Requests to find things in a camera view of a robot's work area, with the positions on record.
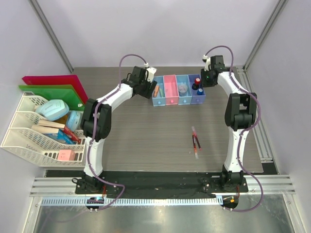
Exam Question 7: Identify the white mesh file organizer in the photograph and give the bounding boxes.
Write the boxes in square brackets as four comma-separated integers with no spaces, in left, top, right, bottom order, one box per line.
[0,94,86,169]

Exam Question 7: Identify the red book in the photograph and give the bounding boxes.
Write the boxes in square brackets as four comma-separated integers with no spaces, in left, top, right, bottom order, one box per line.
[62,126,81,144]

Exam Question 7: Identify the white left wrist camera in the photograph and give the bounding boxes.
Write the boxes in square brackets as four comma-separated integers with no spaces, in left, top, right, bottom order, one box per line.
[144,63,157,83]

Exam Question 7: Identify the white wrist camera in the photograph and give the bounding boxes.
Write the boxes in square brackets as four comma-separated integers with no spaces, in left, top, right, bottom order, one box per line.
[202,55,211,71]
[144,63,157,83]

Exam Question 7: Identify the light blue headphones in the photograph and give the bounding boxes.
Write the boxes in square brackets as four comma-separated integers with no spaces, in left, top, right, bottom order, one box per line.
[66,111,82,131]

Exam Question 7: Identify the pink cube socket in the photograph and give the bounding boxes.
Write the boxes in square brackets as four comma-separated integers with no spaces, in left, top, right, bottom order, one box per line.
[57,150,75,161]

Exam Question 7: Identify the slotted cable duct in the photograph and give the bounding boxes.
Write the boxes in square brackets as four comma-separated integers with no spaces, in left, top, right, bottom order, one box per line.
[41,196,223,207]

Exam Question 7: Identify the magenta plastic folder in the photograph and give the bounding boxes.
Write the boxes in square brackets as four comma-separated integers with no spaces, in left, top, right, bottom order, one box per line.
[22,75,88,103]

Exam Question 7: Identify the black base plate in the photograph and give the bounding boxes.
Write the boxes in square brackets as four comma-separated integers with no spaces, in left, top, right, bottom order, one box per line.
[47,170,248,199]

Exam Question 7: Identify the light blue headphone case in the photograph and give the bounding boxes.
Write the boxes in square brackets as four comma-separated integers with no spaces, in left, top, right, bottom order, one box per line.
[35,100,69,121]

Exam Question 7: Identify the sky blue drawer box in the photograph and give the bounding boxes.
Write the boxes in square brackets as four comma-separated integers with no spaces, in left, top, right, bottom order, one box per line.
[152,76,166,107]

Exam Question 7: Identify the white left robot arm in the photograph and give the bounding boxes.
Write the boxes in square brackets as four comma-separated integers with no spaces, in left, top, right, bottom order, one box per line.
[77,64,157,194]

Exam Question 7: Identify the orange highlighter marker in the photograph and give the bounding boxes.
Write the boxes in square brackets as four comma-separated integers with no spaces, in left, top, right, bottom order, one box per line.
[153,85,160,98]

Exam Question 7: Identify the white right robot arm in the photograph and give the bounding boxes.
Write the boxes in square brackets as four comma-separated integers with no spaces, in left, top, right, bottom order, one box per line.
[201,55,257,193]

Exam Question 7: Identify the light blue drawer box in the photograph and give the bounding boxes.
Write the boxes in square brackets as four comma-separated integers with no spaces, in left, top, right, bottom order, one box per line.
[176,75,192,105]

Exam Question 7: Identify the clear red pen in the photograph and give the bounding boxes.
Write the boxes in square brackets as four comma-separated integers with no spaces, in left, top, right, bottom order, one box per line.
[193,146,199,159]

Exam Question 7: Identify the dark red pen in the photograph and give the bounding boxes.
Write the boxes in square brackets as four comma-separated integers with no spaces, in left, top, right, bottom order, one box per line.
[192,135,196,147]

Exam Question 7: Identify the red black stamp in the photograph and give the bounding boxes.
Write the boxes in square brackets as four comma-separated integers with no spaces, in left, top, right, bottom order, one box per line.
[191,78,201,91]

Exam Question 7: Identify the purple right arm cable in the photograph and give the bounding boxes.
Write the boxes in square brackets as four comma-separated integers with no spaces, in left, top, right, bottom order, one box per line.
[204,45,264,212]

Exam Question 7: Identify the green plastic folder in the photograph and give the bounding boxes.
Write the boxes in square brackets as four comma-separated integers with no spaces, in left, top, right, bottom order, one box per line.
[19,84,85,111]

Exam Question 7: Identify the pink drawer box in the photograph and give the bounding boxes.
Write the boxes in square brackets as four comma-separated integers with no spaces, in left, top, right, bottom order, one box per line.
[163,75,179,105]

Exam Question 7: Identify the beige wooden book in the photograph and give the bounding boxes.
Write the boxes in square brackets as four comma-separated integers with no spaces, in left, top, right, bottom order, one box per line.
[31,119,65,133]

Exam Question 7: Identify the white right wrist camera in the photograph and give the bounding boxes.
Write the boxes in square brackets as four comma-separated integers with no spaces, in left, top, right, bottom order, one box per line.
[202,55,211,71]

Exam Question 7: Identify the blue glue bottle grey cap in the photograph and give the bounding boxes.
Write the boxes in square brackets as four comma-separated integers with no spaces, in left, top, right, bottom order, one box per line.
[197,88,204,96]

